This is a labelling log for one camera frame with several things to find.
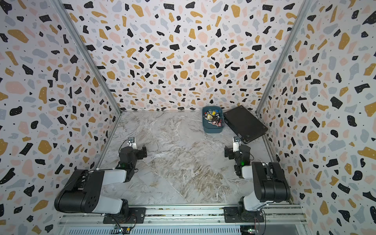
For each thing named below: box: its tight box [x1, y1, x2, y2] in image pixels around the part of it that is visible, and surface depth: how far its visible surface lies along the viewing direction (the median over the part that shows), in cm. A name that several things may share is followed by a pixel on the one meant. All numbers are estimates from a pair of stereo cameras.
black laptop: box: [223, 105, 269, 144], surface depth 112 cm
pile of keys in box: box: [203, 109, 223, 127], surface depth 119 cm
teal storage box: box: [202, 105, 225, 134], surface depth 119 cm
